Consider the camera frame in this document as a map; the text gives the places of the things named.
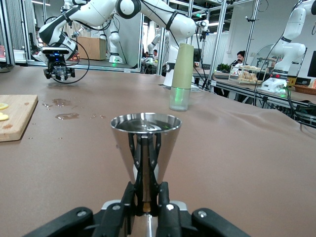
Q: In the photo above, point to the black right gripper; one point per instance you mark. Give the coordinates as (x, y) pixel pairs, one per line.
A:
(57, 60)

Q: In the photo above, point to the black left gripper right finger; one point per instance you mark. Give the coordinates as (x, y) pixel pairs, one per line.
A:
(172, 222)

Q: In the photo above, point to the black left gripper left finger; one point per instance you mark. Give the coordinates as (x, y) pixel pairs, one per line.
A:
(111, 222)

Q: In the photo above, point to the steel double jigger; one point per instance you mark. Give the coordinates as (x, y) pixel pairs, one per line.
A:
(170, 148)

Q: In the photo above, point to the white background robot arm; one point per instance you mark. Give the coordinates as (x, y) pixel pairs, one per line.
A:
(291, 49)
(114, 37)

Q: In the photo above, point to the brown wooden crate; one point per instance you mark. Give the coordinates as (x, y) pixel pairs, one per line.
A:
(91, 49)

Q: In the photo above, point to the wooden cutting board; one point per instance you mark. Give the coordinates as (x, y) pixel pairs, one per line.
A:
(19, 111)

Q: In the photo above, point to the yellow plastic knife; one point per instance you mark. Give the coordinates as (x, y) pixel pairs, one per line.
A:
(3, 117)

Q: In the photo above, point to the brown table cover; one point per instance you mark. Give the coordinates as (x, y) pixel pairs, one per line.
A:
(247, 160)

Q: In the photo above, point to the seated person black hair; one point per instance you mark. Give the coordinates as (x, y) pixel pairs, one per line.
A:
(154, 54)
(240, 58)

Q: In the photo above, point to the olive green sleeved bottle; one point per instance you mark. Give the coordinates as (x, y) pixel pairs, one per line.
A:
(181, 66)

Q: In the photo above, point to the clear bread display rack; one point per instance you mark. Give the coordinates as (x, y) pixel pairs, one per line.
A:
(247, 75)

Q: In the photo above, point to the wicker basket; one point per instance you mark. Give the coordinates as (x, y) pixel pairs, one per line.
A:
(307, 89)

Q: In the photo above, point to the black monitor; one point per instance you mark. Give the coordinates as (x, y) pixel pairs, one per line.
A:
(312, 64)

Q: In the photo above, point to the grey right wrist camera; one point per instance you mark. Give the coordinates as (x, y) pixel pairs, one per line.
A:
(54, 51)

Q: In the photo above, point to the aluminium frame post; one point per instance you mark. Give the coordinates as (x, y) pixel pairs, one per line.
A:
(221, 37)

